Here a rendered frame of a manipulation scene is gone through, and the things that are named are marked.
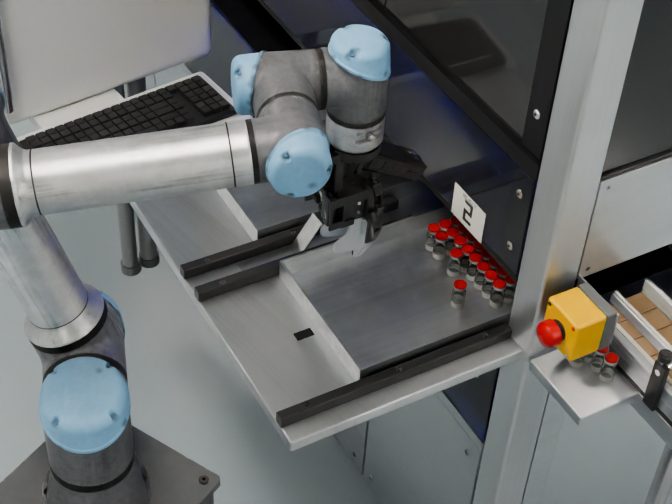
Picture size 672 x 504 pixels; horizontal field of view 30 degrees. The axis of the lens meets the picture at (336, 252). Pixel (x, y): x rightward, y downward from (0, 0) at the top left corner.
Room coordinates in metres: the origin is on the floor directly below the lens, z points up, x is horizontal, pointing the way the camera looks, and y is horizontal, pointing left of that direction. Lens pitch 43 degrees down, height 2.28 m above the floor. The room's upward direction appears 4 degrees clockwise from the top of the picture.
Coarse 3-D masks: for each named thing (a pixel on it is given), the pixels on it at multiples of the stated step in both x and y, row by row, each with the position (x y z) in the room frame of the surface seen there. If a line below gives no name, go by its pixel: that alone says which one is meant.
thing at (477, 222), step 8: (456, 184) 1.51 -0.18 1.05; (456, 192) 1.51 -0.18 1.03; (464, 192) 1.49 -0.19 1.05; (456, 200) 1.51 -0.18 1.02; (464, 200) 1.49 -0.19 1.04; (472, 200) 1.47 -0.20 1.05; (456, 208) 1.50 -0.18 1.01; (480, 208) 1.46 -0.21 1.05; (456, 216) 1.50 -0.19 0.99; (472, 216) 1.47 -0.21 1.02; (480, 216) 1.45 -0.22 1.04; (464, 224) 1.48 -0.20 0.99; (472, 224) 1.46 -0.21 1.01; (480, 224) 1.45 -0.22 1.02; (472, 232) 1.46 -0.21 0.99; (480, 232) 1.45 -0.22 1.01; (480, 240) 1.44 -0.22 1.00
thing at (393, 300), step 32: (416, 224) 1.58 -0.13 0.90; (320, 256) 1.49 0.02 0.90; (352, 256) 1.51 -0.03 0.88; (384, 256) 1.52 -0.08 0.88; (416, 256) 1.52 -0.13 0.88; (448, 256) 1.53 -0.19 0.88; (288, 288) 1.43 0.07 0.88; (320, 288) 1.43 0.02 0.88; (352, 288) 1.44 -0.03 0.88; (384, 288) 1.44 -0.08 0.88; (416, 288) 1.45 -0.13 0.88; (448, 288) 1.45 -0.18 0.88; (320, 320) 1.34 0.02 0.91; (352, 320) 1.37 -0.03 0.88; (384, 320) 1.37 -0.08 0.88; (416, 320) 1.37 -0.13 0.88; (448, 320) 1.38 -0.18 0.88; (480, 320) 1.38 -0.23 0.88; (352, 352) 1.30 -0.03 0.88; (384, 352) 1.30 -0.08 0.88; (416, 352) 1.28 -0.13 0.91
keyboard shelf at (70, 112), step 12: (168, 84) 2.07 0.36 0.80; (216, 84) 2.08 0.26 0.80; (96, 96) 2.02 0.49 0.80; (108, 96) 2.02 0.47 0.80; (120, 96) 2.02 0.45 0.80; (132, 96) 2.02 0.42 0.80; (228, 96) 2.04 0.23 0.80; (60, 108) 1.97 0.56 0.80; (72, 108) 1.98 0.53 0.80; (84, 108) 1.98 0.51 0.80; (96, 108) 1.98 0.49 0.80; (36, 120) 1.93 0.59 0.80; (48, 120) 1.93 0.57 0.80; (60, 120) 1.93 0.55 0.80; (72, 120) 1.93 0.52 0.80; (228, 120) 1.96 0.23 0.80; (36, 132) 1.89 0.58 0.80
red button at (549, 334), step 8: (544, 320) 1.27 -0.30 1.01; (552, 320) 1.26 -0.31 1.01; (536, 328) 1.26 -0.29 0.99; (544, 328) 1.25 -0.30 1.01; (552, 328) 1.25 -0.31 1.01; (544, 336) 1.24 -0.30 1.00; (552, 336) 1.24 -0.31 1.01; (560, 336) 1.24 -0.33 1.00; (544, 344) 1.24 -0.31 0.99; (552, 344) 1.23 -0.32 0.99
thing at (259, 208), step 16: (320, 112) 1.87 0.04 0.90; (384, 176) 1.72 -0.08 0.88; (224, 192) 1.63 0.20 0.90; (240, 192) 1.66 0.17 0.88; (256, 192) 1.66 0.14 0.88; (272, 192) 1.66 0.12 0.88; (384, 192) 1.65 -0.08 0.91; (400, 192) 1.67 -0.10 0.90; (416, 192) 1.68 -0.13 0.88; (240, 208) 1.58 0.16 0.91; (256, 208) 1.62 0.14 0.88; (272, 208) 1.62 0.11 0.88; (288, 208) 1.62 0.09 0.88; (304, 208) 1.62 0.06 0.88; (256, 224) 1.58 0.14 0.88; (272, 224) 1.54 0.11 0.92; (288, 224) 1.55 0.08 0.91
